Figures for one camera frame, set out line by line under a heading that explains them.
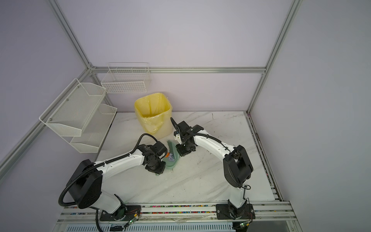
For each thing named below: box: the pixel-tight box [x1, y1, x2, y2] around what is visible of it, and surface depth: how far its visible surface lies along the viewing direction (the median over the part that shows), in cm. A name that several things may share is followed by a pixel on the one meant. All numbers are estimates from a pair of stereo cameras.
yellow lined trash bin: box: [134, 92, 173, 141], surface depth 95 cm
